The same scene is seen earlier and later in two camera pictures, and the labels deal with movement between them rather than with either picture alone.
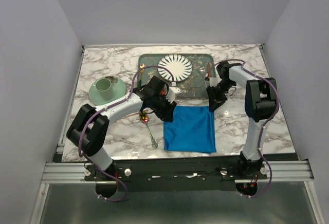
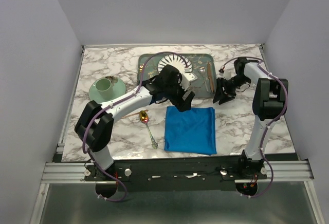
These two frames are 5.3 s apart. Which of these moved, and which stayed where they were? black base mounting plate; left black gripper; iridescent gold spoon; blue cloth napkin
Moved: left black gripper
Stayed: iridescent gold spoon; black base mounting plate; blue cloth napkin
